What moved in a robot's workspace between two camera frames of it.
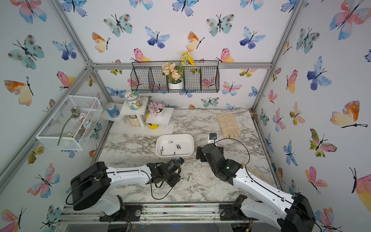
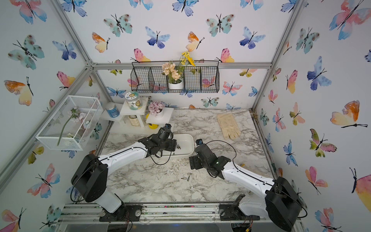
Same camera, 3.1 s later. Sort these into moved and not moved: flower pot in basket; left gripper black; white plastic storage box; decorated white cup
Moved: left gripper black
Not moved: decorated white cup; white plastic storage box; flower pot in basket
